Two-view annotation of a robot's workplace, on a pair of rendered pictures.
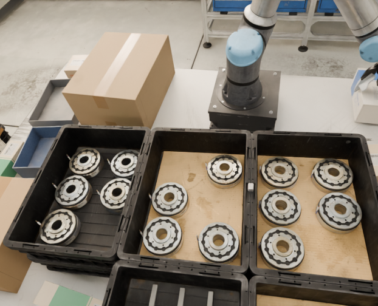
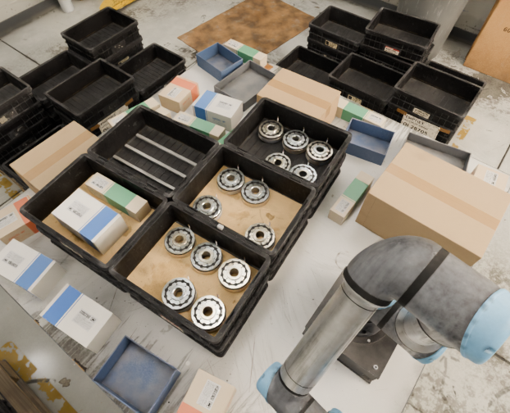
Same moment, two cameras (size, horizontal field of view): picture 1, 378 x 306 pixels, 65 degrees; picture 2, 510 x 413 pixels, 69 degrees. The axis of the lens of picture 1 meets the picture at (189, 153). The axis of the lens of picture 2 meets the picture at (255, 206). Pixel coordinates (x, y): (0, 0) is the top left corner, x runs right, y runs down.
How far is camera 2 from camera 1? 0.97 m
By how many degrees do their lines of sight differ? 54
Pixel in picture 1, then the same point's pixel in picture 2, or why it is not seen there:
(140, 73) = (409, 206)
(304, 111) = (321, 392)
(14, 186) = (317, 110)
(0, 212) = (298, 102)
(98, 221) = (266, 152)
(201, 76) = not seen: hidden behind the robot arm
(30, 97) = not seen: outside the picture
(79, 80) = (420, 156)
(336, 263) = (152, 271)
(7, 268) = not seen: hidden behind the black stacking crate
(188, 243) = (220, 195)
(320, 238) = (172, 273)
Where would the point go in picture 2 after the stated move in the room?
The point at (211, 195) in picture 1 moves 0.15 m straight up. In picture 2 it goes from (245, 223) to (244, 199)
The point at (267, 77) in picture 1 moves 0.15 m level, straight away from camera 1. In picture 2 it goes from (374, 354) to (422, 388)
